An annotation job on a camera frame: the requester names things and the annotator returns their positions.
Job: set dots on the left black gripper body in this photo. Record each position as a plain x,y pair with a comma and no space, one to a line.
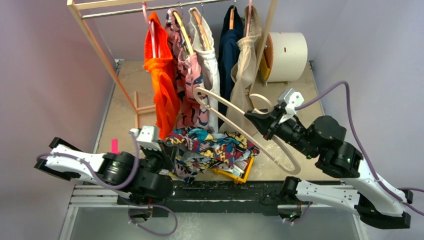
157,160

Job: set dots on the pink plastic clip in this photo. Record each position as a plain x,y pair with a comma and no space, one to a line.
114,146

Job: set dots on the pink hanger under orange shorts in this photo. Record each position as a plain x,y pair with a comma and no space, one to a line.
151,29

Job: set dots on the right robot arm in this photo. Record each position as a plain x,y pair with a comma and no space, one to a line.
324,139

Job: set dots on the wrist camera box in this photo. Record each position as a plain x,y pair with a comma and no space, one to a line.
292,99
147,137

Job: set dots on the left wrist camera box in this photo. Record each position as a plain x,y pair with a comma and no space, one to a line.
147,137

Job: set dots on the pink hanger under beige shorts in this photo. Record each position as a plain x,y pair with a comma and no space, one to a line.
248,18

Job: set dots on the pink patterned shorts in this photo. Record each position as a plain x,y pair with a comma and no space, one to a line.
188,76

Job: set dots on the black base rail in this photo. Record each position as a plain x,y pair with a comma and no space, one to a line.
259,197

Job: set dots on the white items in bin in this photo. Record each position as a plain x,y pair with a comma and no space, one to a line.
239,169

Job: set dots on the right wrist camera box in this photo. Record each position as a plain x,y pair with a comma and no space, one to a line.
292,99

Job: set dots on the navy blue shorts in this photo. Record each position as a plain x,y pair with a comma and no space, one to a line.
228,52

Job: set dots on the colourful comic print shorts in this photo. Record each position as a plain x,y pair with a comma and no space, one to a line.
200,150

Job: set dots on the white shorts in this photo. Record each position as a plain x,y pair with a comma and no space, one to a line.
206,58

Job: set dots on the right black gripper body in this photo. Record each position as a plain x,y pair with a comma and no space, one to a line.
271,122

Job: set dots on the orange wooden hanger navy shorts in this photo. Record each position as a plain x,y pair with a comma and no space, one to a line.
232,17

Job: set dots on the white cylindrical drum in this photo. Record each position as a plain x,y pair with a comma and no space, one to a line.
284,57

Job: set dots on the wooden clothes rack frame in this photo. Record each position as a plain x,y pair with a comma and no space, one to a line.
81,20

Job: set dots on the yellow plastic bin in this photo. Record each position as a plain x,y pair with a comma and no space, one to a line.
236,180

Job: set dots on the beige shorts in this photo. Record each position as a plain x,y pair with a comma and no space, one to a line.
244,72

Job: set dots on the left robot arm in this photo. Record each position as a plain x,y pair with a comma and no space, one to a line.
109,170

